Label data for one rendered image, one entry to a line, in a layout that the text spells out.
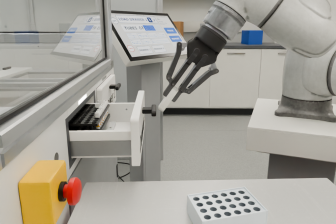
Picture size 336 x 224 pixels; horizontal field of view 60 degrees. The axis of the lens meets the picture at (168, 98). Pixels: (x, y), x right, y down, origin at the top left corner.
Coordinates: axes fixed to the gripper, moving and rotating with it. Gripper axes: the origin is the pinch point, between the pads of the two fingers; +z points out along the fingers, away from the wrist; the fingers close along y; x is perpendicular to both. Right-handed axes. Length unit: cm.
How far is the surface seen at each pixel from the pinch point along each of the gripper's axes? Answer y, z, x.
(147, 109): 3.0, 5.1, 1.2
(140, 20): 22, -11, -91
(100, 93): 15.5, 13.6, -16.9
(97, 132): 10.4, 12.6, 12.7
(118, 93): 9, 49, -162
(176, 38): 0, -14, -102
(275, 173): -47.1, 3.5, -15.1
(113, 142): 6.4, 12.6, 13.0
